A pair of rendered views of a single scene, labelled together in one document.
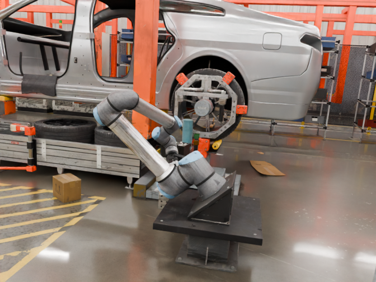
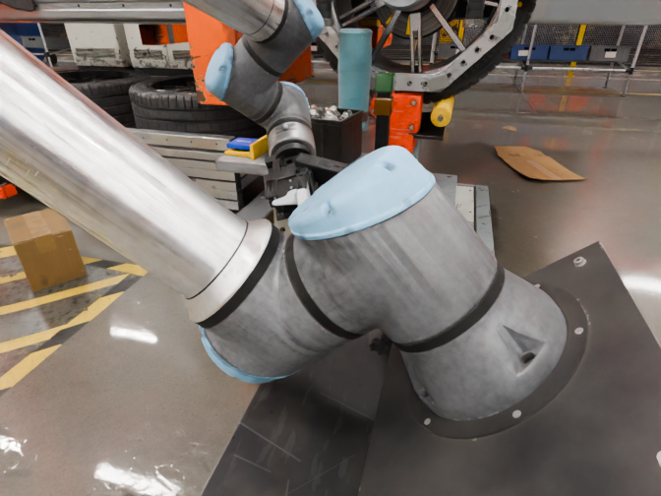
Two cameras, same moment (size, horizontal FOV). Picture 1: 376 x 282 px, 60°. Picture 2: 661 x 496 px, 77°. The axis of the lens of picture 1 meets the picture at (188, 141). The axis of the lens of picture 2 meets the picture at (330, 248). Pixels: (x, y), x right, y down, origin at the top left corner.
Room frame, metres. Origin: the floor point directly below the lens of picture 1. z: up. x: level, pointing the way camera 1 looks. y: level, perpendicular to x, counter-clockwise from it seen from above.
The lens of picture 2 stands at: (1.53, -0.03, 0.78)
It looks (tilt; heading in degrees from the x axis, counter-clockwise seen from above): 30 degrees down; 5
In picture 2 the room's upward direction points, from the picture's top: straight up
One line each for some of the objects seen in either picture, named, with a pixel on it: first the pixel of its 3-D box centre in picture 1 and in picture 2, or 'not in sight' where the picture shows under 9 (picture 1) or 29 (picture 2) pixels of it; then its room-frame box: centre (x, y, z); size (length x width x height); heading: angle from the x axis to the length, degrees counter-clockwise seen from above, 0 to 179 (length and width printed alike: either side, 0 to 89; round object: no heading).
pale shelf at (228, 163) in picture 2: not in sight; (305, 162); (2.57, 0.13, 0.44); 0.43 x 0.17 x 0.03; 78
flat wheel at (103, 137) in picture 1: (126, 139); (211, 109); (3.44, 0.67, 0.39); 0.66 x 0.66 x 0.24
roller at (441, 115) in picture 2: (217, 143); (443, 108); (2.91, -0.27, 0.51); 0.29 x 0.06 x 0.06; 168
